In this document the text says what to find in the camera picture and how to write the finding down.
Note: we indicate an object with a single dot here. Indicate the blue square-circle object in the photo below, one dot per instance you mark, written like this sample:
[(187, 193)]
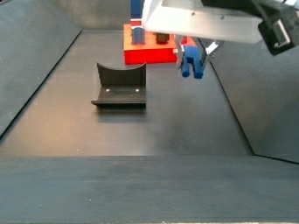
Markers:
[(191, 62)]

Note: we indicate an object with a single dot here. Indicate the black curved fixture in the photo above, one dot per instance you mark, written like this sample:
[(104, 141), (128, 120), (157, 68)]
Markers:
[(121, 86)]

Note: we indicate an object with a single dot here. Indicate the red peg board base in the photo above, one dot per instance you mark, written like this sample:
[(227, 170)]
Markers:
[(149, 52)]

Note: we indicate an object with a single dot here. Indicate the red square peg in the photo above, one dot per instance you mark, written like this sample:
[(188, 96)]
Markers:
[(183, 40)]

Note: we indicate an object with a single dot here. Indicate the tall blue rectangular peg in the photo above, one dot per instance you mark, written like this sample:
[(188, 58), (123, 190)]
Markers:
[(136, 8)]

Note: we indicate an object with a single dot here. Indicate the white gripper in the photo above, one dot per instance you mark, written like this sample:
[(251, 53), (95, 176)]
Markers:
[(188, 18)]

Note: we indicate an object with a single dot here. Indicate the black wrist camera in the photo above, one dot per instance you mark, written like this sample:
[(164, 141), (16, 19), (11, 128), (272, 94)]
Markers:
[(279, 25)]

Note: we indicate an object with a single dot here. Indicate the light blue notched peg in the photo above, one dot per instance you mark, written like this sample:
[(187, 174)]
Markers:
[(137, 35)]

